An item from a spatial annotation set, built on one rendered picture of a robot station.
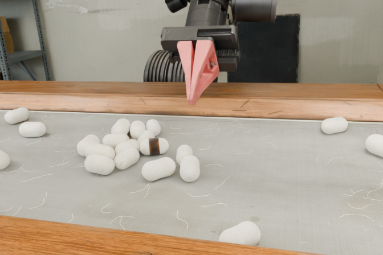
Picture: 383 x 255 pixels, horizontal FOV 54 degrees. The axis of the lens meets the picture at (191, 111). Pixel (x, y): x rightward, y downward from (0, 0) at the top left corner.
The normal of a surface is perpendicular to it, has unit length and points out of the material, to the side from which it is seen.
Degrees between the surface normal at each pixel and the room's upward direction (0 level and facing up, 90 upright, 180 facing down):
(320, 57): 90
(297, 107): 45
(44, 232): 0
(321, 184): 0
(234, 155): 0
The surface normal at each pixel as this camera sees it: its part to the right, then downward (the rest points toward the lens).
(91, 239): -0.05, -0.95
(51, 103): -0.22, -0.45
